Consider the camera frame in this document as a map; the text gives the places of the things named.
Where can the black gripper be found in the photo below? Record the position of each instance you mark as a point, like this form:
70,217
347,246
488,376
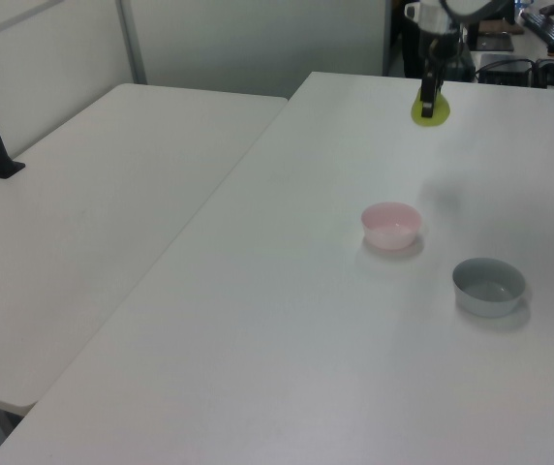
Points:
439,51

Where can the green pear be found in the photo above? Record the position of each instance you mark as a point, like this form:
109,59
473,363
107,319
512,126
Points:
439,115

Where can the pink plastic bowl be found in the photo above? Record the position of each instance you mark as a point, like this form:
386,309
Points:
391,227

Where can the grey plastic bowl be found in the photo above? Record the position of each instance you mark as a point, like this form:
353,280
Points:
489,290

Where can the black monitor stand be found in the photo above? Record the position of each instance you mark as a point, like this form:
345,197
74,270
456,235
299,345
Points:
473,36

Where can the black equipment box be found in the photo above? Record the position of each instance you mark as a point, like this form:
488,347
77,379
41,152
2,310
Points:
505,69

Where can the black flat pad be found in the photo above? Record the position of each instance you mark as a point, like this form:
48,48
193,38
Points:
495,42

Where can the brown board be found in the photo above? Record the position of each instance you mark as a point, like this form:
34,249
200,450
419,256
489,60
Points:
502,26

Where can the black keyboard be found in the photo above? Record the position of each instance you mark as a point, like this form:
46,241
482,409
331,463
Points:
549,26

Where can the black computer mouse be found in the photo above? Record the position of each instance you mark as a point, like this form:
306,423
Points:
549,9

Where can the white folding table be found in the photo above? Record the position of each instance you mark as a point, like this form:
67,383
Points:
88,218

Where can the grey partition post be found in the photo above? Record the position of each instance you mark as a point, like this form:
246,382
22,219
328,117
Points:
132,41

